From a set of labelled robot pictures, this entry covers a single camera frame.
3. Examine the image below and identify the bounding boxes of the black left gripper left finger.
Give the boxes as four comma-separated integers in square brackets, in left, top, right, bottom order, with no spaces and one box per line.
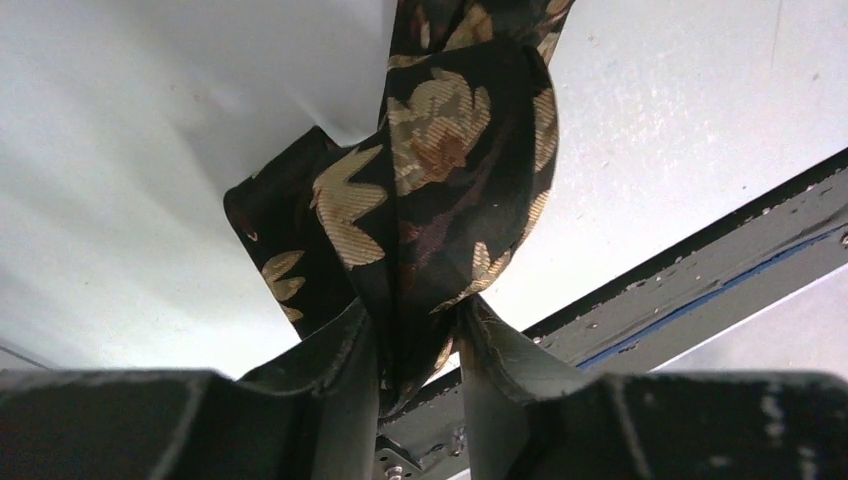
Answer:
[1,303,379,479]

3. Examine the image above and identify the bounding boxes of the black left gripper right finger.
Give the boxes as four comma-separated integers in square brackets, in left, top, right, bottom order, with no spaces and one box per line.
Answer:
[457,297,847,479]

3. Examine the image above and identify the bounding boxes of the black gold floral tie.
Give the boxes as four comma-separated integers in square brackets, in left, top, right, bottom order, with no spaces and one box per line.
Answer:
[223,1,572,417]

